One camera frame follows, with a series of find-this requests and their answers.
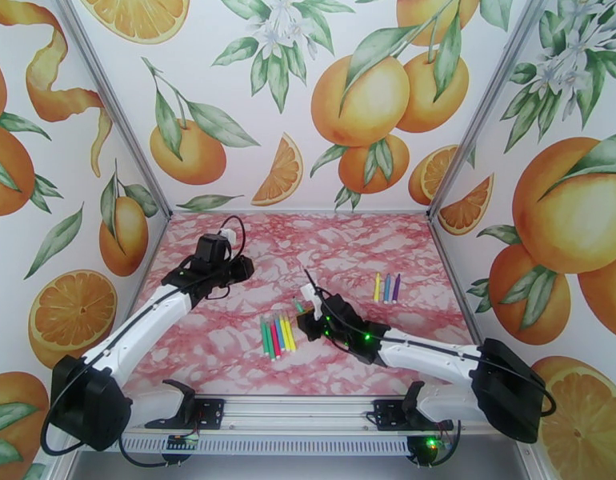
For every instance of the green marker pen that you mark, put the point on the green marker pen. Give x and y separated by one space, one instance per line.
299 306
271 346
264 336

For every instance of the yellow marker pen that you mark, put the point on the yellow marker pen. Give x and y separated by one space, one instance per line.
285 333
291 336
377 288

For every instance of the blue marker pen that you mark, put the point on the blue marker pen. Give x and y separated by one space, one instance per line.
280 331
387 289

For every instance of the red marker pen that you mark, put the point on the red marker pen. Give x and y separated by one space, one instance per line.
276 338

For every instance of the purple marker pen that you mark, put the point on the purple marker pen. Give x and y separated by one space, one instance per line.
397 289

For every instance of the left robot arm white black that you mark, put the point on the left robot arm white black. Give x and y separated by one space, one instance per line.
138 328

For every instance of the grey metal tray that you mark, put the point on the grey metal tray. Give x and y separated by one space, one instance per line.
298 468

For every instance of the black round device with light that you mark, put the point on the black round device with light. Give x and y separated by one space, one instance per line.
423 453

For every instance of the small circuit board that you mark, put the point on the small circuit board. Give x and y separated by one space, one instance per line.
182 442

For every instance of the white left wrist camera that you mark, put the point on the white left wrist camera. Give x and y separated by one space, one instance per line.
229 236

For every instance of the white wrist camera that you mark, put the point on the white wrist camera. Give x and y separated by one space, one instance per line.
229 236
308 293

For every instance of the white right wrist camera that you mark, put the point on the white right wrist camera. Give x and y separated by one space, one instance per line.
308 293

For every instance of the aluminium mounting rail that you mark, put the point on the aluminium mounting rail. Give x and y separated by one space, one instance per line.
298 411

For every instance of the aluminium frame post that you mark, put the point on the aluminium frame post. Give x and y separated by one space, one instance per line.
489 98
111 98

